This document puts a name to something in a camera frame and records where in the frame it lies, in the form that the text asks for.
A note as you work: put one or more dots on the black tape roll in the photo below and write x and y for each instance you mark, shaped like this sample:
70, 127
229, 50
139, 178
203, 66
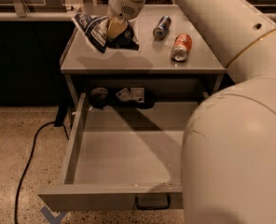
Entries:
99, 97

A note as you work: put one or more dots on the orange soda can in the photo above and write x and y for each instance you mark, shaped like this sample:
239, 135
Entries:
181, 47

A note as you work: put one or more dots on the grey cabinet counter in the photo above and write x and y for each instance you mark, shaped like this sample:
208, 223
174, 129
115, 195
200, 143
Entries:
151, 66

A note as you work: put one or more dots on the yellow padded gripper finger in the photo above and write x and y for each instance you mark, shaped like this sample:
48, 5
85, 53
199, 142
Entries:
116, 27

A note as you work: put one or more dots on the blue soda can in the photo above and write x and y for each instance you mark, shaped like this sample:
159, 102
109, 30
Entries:
162, 28

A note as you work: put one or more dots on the grey open drawer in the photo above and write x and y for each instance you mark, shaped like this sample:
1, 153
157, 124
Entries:
117, 153

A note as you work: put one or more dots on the black pouch with labels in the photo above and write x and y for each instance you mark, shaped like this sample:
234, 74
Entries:
133, 97

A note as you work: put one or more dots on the blue chip bag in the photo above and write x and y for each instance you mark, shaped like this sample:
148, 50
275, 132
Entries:
94, 27

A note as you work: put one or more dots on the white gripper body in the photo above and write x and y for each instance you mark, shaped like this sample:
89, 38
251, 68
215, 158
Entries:
121, 6

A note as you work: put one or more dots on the black drawer handle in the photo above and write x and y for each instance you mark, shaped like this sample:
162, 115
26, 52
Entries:
151, 203

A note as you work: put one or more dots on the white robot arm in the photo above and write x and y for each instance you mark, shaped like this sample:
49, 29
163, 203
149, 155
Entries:
229, 144

